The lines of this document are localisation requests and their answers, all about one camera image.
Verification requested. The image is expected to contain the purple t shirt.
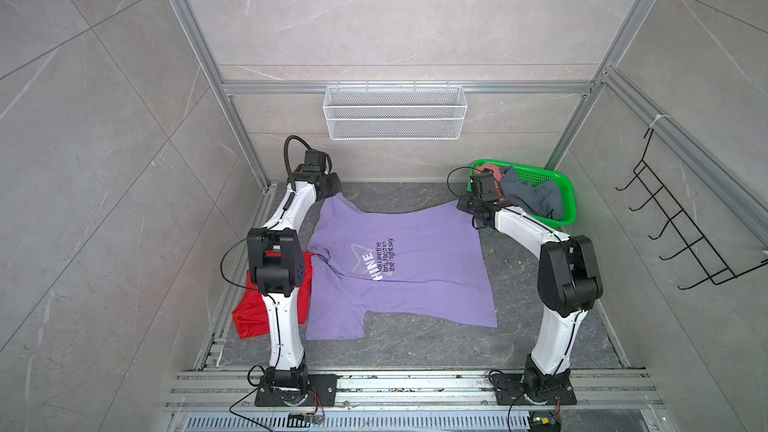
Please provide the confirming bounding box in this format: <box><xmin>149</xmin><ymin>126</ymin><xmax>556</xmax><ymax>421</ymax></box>
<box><xmin>306</xmin><ymin>195</ymin><xmax>498</xmax><ymax>341</ymax></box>

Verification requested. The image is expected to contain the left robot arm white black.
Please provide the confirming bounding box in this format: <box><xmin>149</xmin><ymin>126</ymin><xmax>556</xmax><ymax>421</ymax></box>
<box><xmin>246</xmin><ymin>172</ymin><xmax>342</xmax><ymax>395</ymax></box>

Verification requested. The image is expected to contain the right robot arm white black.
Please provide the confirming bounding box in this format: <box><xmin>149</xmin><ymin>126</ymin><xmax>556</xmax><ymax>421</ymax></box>
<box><xmin>457</xmin><ymin>192</ymin><xmax>603</xmax><ymax>405</ymax></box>

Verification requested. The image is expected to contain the pink t shirt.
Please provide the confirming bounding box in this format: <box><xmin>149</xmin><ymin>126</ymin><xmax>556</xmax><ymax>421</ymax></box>
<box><xmin>473</xmin><ymin>162</ymin><xmax>506</xmax><ymax>181</ymax></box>

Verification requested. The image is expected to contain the green plastic basket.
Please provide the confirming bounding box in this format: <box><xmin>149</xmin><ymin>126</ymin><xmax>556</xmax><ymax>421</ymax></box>
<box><xmin>470</xmin><ymin>159</ymin><xmax>578</xmax><ymax>228</ymax></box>

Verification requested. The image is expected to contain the dark grey t shirt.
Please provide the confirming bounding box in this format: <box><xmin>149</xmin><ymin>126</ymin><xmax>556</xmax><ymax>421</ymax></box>
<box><xmin>499</xmin><ymin>166</ymin><xmax>566</xmax><ymax>221</ymax></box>

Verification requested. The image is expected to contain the red folded t shirt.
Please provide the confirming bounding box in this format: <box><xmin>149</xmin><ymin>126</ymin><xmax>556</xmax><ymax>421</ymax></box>
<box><xmin>232</xmin><ymin>252</ymin><xmax>313</xmax><ymax>339</ymax></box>

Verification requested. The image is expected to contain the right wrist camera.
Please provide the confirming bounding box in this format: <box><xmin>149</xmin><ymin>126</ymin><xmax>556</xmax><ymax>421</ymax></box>
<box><xmin>469</xmin><ymin>169</ymin><xmax>501</xmax><ymax>203</ymax></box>

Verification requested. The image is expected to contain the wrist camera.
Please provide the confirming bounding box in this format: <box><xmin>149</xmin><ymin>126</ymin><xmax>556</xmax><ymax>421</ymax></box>
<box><xmin>301</xmin><ymin>148</ymin><xmax>333</xmax><ymax>175</ymax></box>
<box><xmin>469</xmin><ymin>169</ymin><xmax>501</xmax><ymax>203</ymax></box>

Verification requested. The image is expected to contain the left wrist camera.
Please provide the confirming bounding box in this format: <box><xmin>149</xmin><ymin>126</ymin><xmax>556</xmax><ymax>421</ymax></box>
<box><xmin>301</xmin><ymin>148</ymin><xmax>333</xmax><ymax>175</ymax></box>

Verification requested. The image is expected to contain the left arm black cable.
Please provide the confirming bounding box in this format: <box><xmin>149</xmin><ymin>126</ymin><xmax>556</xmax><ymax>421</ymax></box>
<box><xmin>283</xmin><ymin>134</ymin><xmax>314</xmax><ymax>190</ymax></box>

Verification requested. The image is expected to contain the white wire mesh shelf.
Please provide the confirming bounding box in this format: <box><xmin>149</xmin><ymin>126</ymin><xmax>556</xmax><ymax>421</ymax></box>
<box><xmin>323</xmin><ymin>85</ymin><xmax>468</xmax><ymax>141</ymax></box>

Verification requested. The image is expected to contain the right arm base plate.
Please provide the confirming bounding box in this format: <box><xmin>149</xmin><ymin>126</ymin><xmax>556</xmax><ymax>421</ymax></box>
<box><xmin>488</xmin><ymin>372</ymin><xmax>577</xmax><ymax>406</ymax></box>

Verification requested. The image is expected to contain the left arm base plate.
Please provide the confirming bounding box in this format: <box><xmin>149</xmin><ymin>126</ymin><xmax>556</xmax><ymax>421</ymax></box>
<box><xmin>254</xmin><ymin>374</ymin><xmax>339</xmax><ymax>408</ymax></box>

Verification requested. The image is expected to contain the aluminium mounting rail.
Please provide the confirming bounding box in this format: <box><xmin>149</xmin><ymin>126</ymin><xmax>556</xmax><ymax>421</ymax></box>
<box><xmin>160</xmin><ymin>369</ymin><xmax>663</xmax><ymax>411</ymax></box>

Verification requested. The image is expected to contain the black wire hook rack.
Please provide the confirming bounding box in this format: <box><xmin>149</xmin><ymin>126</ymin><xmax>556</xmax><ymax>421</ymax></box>
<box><xmin>615</xmin><ymin>127</ymin><xmax>767</xmax><ymax>291</ymax></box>

